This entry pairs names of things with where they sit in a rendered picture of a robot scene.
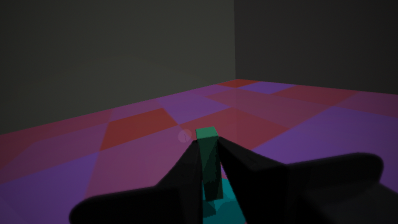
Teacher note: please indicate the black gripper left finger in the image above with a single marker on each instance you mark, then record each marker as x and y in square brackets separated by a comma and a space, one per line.
[176, 199]

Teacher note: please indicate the teal circle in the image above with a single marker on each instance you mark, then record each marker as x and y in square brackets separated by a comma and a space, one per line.
[223, 211]

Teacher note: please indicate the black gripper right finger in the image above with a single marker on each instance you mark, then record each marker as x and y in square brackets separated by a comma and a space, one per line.
[267, 191]

